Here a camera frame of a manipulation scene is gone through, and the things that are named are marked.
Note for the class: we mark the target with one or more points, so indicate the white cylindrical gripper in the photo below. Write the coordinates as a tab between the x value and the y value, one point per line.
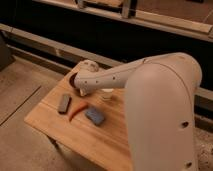
89	65

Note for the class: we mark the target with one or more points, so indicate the dark red ceramic bowl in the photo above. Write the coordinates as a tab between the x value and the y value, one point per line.
72	79

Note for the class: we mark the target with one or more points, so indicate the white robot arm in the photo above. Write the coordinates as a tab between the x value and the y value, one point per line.
159	96

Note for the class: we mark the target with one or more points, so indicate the white paper cup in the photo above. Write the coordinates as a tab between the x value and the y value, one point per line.
106	94

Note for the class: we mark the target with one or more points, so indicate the red chili pepper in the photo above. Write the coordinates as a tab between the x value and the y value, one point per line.
77	109

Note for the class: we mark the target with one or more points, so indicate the dark grey rectangular block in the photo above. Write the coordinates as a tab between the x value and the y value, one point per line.
64	103

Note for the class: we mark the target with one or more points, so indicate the blue sponge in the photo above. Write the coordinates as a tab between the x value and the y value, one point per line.
95	116

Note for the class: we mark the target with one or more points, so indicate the wooden table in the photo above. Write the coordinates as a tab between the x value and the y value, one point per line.
105	145

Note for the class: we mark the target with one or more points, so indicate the dark cabinet at left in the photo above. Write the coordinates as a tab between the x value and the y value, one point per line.
6	57

